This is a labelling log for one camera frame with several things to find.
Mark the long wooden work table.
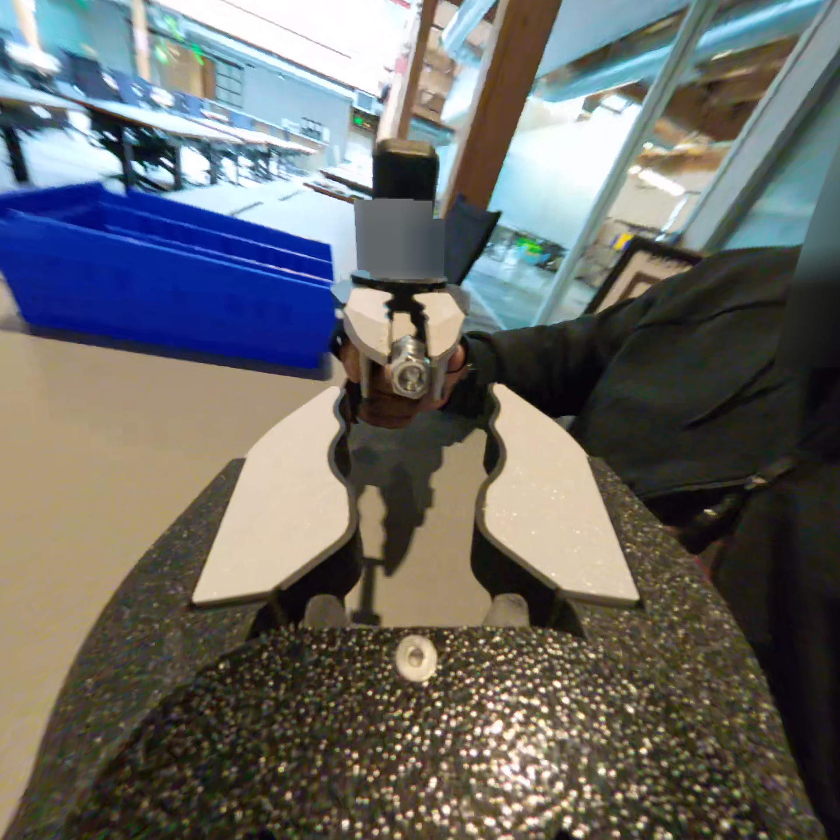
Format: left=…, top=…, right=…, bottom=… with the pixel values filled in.
left=0, top=82, right=198, bottom=191

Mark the blue plastic bin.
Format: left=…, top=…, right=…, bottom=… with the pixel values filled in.
left=0, top=182, right=337, bottom=380

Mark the black picture frame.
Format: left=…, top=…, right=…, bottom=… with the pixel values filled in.
left=584, top=236, right=703, bottom=316

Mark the silver hex nut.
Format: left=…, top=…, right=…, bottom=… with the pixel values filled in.
left=386, top=354, right=433, bottom=400

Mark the person's right forearm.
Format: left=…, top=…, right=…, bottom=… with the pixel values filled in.
left=456, top=295, right=664, bottom=421

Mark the black office chair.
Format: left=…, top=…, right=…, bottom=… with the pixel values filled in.
left=445, top=196, right=503, bottom=284

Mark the row of dark office chairs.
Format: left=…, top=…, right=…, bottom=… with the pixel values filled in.
left=66, top=52, right=211, bottom=116

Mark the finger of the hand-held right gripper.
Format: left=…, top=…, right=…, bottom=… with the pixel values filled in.
left=419, top=287, right=469, bottom=403
left=343, top=287, right=400, bottom=396

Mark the row of office tables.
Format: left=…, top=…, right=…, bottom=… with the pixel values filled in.
left=197, top=118, right=375, bottom=201

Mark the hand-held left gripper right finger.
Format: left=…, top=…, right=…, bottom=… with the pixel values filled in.
left=474, top=384, right=641, bottom=629

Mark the silver hex bolt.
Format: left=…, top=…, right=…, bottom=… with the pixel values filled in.
left=392, top=335, right=429, bottom=395

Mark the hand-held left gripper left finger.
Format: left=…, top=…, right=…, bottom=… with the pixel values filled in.
left=192, top=386, right=362, bottom=629

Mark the person's right hand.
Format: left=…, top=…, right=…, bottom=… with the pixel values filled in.
left=339, top=336, right=469, bottom=430

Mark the wooden support post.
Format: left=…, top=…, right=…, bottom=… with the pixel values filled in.
left=377, top=0, right=438, bottom=142
left=438, top=0, right=564, bottom=217

